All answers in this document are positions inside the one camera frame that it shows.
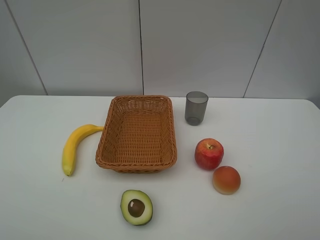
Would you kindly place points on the orange peach half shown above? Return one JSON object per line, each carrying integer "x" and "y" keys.
{"x": 226, "y": 180}

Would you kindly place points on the brown wicker basket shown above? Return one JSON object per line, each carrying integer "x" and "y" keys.
{"x": 138, "y": 135}

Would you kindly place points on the grey translucent plastic cup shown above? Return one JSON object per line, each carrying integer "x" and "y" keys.
{"x": 195, "y": 107}

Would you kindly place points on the red apple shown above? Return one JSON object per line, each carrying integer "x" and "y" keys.
{"x": 208, "y": 154}

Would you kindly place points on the yellow banana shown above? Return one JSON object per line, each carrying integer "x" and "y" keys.
{"x": 70, "y": 148}

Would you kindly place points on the green avocado half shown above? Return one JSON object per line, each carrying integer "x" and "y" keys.
{"x": 136, "y": 207}

